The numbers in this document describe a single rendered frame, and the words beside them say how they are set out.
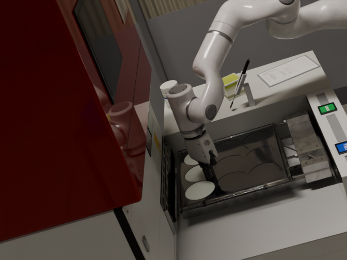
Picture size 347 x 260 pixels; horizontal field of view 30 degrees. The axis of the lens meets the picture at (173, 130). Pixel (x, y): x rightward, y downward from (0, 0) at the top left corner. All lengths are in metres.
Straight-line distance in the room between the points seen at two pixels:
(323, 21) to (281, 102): 0.35
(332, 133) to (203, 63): 0.45
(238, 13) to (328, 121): 0.45
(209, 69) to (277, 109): 0.43
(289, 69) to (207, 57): 0.57
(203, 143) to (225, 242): 0.32
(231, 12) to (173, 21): 1.85
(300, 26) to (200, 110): 0.48
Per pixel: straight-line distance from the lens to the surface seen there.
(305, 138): 2.24
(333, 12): 2.15
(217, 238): 2.02
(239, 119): 2.35
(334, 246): 1.92
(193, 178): 2.18
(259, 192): 2.10
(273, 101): 2.34
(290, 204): 2.05
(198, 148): 2.06
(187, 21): 3.94
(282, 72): 2.53
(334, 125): 2.12
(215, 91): 1.96
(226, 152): 2.25
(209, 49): 2.06
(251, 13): 2.11
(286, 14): 2.08
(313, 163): 2.05
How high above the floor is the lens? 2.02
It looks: 26 degrees down
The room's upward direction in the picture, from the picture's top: 21 degrees counter-clockwise
